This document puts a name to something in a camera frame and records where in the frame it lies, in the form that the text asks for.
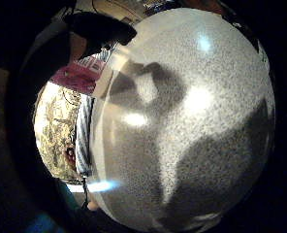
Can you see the brown wooden furniture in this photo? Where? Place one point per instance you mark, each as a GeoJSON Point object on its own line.
{"type": "Point", "coordinates": [124, 8]}

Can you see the pink red printed cloth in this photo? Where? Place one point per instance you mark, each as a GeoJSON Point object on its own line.
{"type": "Point", "coordinates": [77, 76]}

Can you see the the person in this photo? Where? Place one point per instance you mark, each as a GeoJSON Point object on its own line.
{"type": "Point", "coordinates": [57, 129]}

